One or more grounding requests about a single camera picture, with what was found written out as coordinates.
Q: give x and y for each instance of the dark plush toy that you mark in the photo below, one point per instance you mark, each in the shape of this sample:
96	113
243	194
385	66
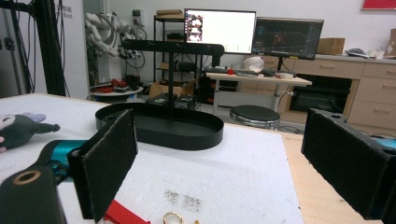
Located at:
18	130

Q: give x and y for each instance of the red sign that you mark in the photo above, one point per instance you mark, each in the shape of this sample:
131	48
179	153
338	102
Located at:
378	3

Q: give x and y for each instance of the black metal frame post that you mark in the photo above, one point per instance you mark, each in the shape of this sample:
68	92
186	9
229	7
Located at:
49	46

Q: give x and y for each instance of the white foam mat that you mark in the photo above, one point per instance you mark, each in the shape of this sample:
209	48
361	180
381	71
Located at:
199	174

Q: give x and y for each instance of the wooden drawer cabinet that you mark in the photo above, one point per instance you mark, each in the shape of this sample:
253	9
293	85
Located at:
376	90

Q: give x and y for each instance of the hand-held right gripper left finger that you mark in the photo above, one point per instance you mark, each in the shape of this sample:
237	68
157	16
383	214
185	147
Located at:
106	165

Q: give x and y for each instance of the white robot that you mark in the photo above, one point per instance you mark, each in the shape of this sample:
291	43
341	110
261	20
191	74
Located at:
99	34

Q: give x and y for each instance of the monitor with dark screen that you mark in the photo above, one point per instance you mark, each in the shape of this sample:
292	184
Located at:
288	37

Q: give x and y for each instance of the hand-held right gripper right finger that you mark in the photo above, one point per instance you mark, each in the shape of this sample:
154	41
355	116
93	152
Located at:
348	161

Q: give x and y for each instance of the open cardboard box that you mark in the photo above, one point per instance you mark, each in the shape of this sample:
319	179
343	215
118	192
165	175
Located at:
162	88

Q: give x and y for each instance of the white cap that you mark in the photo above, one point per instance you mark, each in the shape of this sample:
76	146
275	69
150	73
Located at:
253	63

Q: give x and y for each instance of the black round stool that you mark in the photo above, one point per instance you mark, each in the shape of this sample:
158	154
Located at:
254	113

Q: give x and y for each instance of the round white table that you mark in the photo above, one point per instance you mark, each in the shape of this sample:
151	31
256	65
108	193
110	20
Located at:
116	91

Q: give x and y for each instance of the monitor with white screen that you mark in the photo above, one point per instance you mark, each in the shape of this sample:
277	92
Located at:
227	29

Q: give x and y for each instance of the wooden desk with white legs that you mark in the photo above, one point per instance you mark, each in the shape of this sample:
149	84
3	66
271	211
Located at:
258	79

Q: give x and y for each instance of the black rack with oval tray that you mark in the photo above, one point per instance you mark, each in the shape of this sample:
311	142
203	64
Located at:
177	133

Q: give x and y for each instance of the black metal shelf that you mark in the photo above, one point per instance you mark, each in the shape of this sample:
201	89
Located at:
162	40

